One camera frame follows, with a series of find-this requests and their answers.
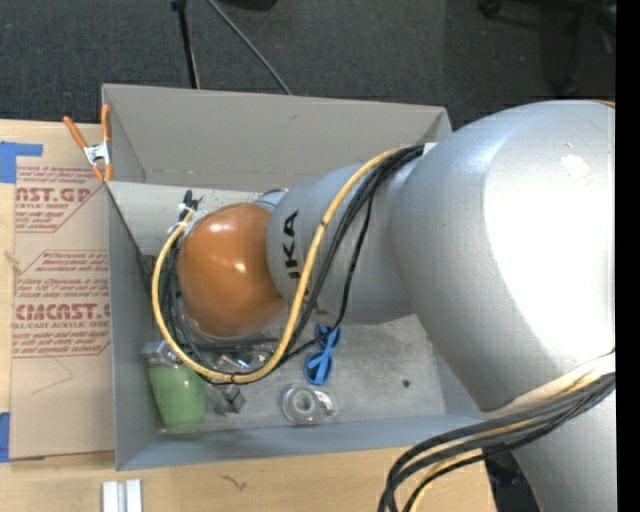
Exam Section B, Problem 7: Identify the green cup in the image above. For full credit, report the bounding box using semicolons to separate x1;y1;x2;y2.
147;363;209;432

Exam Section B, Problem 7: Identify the clear tape dispenser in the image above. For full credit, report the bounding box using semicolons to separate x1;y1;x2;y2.
280;383;340;426

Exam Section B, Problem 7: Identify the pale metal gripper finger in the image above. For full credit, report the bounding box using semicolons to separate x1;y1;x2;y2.
140;341;182;370
213;383;248;417

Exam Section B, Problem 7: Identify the grey metal bin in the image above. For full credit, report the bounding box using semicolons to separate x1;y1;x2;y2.
101;83;487;472

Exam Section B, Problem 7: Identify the brown cardboard board, red print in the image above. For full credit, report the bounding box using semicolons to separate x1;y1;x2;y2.
0;118;117;464

